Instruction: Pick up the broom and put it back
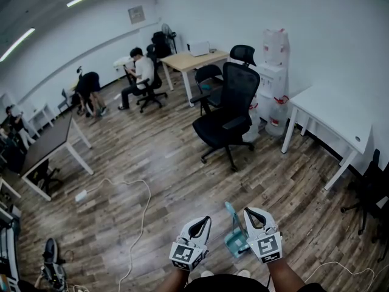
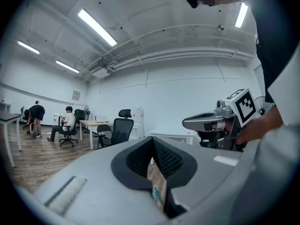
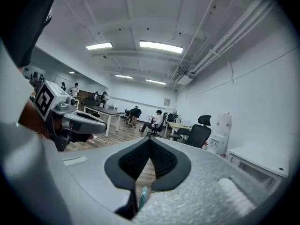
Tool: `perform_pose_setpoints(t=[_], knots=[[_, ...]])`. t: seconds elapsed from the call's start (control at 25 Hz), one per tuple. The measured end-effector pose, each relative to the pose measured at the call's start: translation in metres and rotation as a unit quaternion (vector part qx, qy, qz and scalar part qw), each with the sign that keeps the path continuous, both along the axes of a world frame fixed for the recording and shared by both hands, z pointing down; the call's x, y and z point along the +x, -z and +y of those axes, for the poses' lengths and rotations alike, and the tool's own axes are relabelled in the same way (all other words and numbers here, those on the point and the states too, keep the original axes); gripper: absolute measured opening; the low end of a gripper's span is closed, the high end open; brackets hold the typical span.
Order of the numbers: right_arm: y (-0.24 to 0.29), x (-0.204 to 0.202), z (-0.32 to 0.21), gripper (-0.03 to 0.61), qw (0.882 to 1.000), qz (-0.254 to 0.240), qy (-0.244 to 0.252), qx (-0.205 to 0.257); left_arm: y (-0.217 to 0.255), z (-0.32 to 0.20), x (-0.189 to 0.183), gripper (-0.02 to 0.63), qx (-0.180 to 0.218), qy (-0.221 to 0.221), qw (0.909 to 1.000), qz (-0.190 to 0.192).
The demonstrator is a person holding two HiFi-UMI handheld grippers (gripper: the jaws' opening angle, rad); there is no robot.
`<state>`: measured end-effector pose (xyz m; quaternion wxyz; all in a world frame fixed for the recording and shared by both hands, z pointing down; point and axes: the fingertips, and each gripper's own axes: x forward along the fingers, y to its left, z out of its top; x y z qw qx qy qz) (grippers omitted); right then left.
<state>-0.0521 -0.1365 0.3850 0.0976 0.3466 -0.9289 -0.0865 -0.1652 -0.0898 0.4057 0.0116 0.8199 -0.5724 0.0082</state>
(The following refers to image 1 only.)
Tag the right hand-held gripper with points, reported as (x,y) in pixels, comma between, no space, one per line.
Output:
(267,248)

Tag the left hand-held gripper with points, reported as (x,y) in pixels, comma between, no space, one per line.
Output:
(185,255)

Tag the teal dustpan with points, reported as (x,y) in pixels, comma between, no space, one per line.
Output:
(234,243)

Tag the person's right forearm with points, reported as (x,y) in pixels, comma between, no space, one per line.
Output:
(285,278)

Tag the person's left forearm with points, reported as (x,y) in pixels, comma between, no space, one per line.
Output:
(174,283)

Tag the person's left white shoe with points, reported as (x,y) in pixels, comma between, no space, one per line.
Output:
(206,273)

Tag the person's white shoe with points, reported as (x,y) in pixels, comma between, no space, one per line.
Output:
(206,273)
(244,273)

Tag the person's right white shoe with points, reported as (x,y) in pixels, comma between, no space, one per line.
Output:
(244,273)

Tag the person's black trousers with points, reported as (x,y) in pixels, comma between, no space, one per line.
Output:
(228,284)

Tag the clear water jug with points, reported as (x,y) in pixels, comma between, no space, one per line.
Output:
(253,126)
(276,117)

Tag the white power strip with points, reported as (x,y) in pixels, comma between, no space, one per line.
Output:
(81,196)

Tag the black office chair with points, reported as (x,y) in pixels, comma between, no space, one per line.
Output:
(159,43)
(150,96)
(373,178)
(42,175)

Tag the white desk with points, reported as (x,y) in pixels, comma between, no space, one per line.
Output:
(328,114)

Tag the black mesh headrest chair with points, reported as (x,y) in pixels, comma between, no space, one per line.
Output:
(240,90)

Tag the dark oval device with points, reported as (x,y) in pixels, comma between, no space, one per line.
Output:
(50,249)

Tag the small teal item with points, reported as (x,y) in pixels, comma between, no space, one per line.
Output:
(206,87)

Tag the white water dispenser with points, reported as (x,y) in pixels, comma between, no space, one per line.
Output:
(272,78)

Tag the grey electronic device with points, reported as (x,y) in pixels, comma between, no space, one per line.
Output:
(54,275)

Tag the white curved device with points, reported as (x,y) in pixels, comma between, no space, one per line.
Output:
(88,108)

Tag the dark-top table white legs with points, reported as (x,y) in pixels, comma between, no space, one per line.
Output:
(48,144)

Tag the light wooden desk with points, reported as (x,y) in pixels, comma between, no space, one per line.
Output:
(188,61)

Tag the plastic-wrapped water bottle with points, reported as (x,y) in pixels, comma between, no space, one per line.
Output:
(275,47)

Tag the white box appliance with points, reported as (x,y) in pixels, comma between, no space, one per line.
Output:
(199,49)

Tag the small white table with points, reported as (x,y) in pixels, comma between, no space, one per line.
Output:
(41,112)
(123,62)

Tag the black equipment rack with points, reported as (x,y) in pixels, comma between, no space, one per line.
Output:
(9,239)

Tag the grey chair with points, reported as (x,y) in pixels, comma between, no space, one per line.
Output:
(64,99)

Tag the black chair raised headrest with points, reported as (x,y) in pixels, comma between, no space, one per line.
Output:
(79,71)

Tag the black standing fan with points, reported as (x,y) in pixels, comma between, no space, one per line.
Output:
(166,29)

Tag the wall poster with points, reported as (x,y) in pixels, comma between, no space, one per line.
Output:
(136,14)

